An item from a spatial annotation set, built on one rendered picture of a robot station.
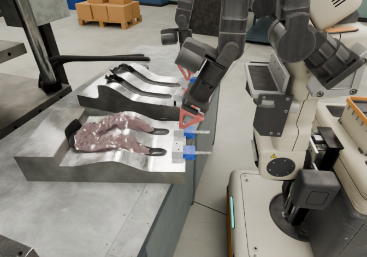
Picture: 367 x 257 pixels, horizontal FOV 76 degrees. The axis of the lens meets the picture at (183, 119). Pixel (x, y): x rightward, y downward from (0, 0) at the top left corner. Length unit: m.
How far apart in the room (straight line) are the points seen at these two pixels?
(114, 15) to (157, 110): 4.79
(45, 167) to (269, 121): 0.71
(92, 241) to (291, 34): 0.66
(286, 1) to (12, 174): 0.92
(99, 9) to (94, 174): 5.24
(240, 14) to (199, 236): 1.31
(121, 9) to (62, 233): 5.10
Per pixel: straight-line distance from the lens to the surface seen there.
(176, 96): 0.97
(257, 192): 1.46
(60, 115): 0.96
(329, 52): 0.61
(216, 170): 1.90
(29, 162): 0.84
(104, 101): 1.11
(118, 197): 0.76
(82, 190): 0.81
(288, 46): 0.56
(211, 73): 0.58
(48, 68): 1.40
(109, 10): 5.72
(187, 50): 0.57
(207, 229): 1.61
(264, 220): 1.37
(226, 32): 0.55
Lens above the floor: 1.40
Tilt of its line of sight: 36 degrees down
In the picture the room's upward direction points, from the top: straight up
